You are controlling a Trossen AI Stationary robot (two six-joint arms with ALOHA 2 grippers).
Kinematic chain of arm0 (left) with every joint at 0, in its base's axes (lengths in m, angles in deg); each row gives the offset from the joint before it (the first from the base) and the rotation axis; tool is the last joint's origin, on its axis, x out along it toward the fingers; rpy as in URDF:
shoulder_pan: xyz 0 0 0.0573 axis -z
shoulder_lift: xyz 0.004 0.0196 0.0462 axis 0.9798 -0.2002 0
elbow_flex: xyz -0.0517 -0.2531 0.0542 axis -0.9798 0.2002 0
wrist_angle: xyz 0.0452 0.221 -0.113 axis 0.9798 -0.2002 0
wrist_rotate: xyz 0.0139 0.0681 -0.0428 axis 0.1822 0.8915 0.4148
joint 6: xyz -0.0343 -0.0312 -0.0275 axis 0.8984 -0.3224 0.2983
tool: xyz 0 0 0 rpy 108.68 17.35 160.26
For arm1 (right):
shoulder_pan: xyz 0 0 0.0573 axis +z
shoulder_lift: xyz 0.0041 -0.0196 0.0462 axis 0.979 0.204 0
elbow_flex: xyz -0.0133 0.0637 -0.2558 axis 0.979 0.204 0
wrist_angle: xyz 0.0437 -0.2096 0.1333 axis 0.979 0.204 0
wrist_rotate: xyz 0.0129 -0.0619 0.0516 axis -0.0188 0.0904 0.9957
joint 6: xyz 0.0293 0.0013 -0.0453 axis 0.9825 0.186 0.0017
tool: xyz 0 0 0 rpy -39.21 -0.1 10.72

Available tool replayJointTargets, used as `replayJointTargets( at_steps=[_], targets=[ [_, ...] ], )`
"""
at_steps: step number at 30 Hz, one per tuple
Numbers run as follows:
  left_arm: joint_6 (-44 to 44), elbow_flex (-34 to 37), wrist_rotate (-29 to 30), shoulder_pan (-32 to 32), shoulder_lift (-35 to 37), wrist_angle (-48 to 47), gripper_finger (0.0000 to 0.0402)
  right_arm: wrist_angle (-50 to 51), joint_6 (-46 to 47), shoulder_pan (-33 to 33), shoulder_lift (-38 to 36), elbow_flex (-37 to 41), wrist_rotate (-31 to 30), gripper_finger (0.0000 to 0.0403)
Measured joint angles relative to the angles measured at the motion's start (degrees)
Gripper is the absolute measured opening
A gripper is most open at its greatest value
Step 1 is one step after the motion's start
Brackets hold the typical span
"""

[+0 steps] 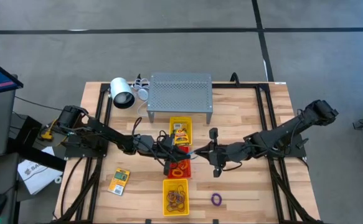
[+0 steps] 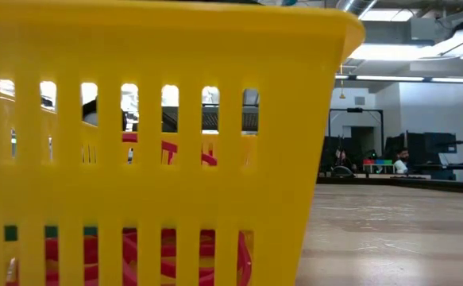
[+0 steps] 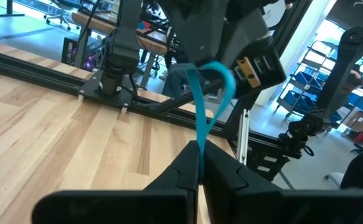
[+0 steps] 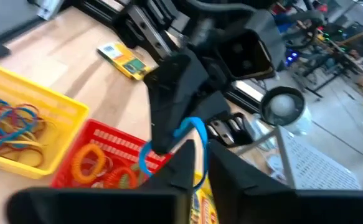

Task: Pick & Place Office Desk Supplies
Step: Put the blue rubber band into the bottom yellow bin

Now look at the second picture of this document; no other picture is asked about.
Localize yellow plastic slotted basket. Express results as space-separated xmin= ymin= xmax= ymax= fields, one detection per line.
xmin=0 ymin=0 xmax=366 ymax=286

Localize black partition panels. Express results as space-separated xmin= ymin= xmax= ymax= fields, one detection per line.
xmin=318 ymin=134 xmax=383 ymax=179

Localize rack with coloured bins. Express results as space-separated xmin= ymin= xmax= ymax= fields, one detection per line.
xmin=363 ymin=158 xmax=395 ymax=175

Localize black dome object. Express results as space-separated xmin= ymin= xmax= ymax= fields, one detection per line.
xmin=330 ymin=165 xmax=355 ymax=179

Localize black background gantry frame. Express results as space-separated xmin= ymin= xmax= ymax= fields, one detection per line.
xmin=327 ymin=107 xmax=385 ymax=160

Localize yellow hanging pendant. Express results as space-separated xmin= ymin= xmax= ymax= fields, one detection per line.
xmin=338 ymin=63 xmax=346 ymax=100

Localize red rubber band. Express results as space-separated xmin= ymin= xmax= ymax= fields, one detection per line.
xmin=199 ymin=230 xmax=254 ymax=286
xmin=44 ymin=237 xmax=216 ymax=264

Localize silver ventilation duct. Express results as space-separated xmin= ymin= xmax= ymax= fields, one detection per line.
xmin=336 ymin=0 xmax=379 ymax=19

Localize green rubber band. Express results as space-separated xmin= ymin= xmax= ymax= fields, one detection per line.
xmin=3 ymin=225 xmax=99 ymax=242

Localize red plastic slotted basket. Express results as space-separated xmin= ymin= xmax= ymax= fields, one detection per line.
xmin=122 ymin=133 xmax=218 ymax=167

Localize person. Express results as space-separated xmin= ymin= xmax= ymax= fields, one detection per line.
xmin=331 ymin=149 xmax=355 ymax=171
xmin=392 ymin=147 xmax=412 ymax=175

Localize black background workstation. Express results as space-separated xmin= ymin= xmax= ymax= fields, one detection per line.
xmin=384 ymin=132 xmax=463 ymax=180

